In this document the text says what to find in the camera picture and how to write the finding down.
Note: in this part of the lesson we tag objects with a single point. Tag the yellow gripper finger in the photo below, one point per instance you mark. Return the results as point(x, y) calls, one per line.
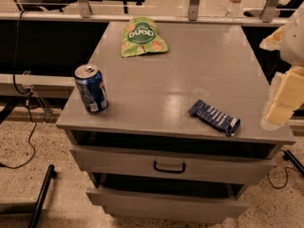
point(274, 115)
point(290, 92)

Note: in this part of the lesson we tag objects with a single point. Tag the blue rxbar blueberry wrapper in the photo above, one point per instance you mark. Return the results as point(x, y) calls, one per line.
point(215, 118)

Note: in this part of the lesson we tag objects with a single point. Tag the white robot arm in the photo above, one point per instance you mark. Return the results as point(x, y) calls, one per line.
point(288, 40)

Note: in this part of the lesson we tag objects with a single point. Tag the blue pepsi can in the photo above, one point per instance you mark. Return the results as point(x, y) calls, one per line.
point(90, 83)

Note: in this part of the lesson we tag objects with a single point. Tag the black metal leg right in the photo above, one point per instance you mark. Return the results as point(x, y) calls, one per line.
point(289, 156)

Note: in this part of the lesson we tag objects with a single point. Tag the black metal leg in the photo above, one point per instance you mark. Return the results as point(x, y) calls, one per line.
point(50, 174)
point(289, 156)

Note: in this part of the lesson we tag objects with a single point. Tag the grey drawer cabinet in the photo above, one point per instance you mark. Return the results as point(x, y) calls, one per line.
point(147, 120)

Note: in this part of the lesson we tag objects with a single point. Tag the clear plastic water bottle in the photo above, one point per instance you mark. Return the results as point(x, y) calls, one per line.
point(232, 9)

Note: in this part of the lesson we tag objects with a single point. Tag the green snack chip bag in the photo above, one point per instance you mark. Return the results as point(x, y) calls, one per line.
point(141, 36)

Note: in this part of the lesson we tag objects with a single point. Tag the grey metal railing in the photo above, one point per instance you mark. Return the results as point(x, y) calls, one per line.
point(209, 11)

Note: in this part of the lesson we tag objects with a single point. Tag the black metal leg left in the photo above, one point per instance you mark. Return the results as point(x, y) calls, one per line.
point(50, 174)

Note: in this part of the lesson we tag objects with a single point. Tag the black drawer handle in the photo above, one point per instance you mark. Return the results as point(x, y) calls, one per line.
point(170, 169)

